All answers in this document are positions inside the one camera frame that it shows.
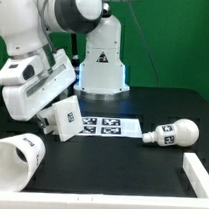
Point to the white lamp bulb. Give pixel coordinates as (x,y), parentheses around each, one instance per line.
(183,132)

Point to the white lamp shade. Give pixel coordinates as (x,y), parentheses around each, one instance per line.
(20,156)

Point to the white frame wall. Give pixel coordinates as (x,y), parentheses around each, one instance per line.
(194,170)

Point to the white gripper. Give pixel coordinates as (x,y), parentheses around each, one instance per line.
(29,84)

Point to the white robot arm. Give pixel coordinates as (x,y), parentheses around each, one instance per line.
(25,26)

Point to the white marker sheet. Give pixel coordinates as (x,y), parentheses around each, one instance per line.
(111,127)

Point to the black camera pole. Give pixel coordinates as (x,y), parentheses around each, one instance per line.
(75,59)

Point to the white lamp base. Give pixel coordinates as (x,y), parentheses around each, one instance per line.
(64,118)

